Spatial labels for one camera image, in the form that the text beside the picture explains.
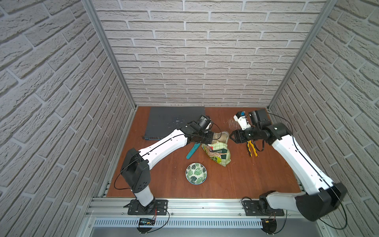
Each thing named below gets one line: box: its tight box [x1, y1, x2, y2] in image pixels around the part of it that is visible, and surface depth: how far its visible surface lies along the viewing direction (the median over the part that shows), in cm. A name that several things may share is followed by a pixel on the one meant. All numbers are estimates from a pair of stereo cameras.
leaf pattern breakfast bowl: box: [185, 162, 208, 186], surface depth 85 cm
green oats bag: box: [201, 131, 231, 167], surface depth 82 cm
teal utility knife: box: [186, 142, 201, 160], surface depth 96 cm
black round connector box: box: [260, 218, 277, 235], surface depth 72 cm
